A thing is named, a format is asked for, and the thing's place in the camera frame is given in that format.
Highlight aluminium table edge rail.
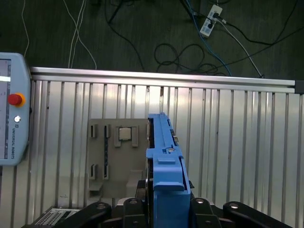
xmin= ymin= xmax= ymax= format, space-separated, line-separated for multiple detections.
xmin=30 ymin=66 xmax=304 ymax=95

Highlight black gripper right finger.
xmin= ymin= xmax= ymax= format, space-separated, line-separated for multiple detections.
xmin=190 ymin=197 xmax=293 ymax=228

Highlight grey PC case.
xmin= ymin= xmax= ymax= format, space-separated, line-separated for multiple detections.
xmin=34 ymin=208 xmax=80 ymax=227

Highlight thin white cable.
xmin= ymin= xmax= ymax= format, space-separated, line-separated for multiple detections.
xmin=20 ymin=0 xmax=30 ymax=58
xmin=62 ymin=0 xmax=97 ymax=70

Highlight pale blue teach pendant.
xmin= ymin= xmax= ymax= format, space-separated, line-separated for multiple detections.
xmin=0 ymin=52 xmax=32 ymax=166

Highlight dark RAM stick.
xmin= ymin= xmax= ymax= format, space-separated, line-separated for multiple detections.
xmin=104 ymin=125 xmax=110 ymax=179

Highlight white power strip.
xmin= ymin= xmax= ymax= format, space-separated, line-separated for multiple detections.
xmin=199 ymin=4 xmax=223 ymax=38

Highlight hard disk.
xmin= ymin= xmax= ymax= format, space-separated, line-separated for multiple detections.
xmin=145 ymin=112 xmax=192 ymax=228

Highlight blue cable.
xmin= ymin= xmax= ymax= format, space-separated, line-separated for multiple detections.
xmin=184 ymin=0 xmax=233 ymax=77

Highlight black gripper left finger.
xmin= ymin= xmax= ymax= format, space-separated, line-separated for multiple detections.
xmin=54 ymin=198 xmax=146 ymax=228

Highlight silver CPU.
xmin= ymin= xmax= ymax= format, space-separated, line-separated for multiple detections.
xmin=118 ymin=127 xmax=133 ymax=141

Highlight grey parts rack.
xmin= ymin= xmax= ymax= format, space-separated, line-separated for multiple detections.
xmin=86 ymin=118 xmax=150 ymax=198

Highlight white power strip cable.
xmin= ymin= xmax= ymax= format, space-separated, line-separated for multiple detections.
xmin=215 ymin=18 xmax=265 ymax=78

